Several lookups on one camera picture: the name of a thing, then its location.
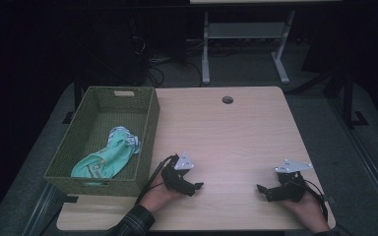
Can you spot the grey metal floor rail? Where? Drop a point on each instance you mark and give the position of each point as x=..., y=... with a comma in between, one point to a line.
x=364, y=154
x=42, y=209

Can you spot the person's right hand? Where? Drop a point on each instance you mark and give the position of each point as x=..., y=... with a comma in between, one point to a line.
x=306, y=209

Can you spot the green woven basket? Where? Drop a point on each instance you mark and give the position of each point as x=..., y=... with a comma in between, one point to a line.
x=111, y=124

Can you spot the white metal stand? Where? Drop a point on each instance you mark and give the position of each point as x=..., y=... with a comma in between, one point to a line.
x=246, y=31

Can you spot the person's left hand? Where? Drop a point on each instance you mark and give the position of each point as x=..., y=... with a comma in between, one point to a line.
x=159, y=196

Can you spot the black metal stand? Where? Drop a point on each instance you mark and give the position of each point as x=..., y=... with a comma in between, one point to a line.
x=349, y=98

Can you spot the mint green striped garment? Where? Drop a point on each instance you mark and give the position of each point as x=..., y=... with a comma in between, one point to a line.
x=110, y=159

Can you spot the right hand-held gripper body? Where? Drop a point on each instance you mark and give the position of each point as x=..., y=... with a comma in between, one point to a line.
x=290, y=187

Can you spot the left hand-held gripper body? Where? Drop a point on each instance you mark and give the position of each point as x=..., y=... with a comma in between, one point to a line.
x=174, y=175

